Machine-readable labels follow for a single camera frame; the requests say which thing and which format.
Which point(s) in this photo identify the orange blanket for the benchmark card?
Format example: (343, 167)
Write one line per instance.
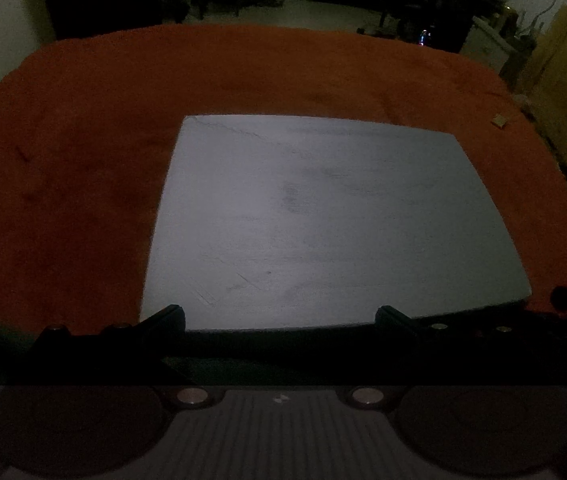
(73, 160)

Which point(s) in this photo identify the white desktop board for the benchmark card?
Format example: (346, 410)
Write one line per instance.
(323, 220)

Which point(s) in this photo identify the glowing electronic device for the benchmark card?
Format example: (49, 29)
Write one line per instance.
(424, 37)

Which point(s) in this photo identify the grey box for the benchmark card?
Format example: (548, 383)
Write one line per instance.
(491, 40)

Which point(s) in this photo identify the small tan block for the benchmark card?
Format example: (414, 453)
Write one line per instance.
(500, 120)

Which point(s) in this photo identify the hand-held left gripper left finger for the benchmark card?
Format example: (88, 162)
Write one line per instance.
(174, 318)

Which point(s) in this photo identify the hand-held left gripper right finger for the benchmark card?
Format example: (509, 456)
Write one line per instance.
(387, 317)

